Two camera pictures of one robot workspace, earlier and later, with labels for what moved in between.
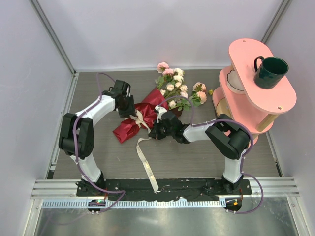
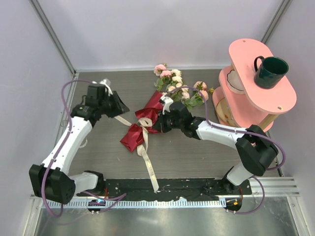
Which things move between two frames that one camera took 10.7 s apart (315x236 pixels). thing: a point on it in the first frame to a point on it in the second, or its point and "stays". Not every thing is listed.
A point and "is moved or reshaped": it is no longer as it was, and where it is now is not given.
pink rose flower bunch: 175,94 stays
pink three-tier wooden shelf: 240,97 stays
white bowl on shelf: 234,82 stays
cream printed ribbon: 140,119 to 142,148
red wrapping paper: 146,112 is moved or reshaped
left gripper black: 128,109 to 115,103
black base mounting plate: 182,188 stays
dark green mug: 269,71 stays
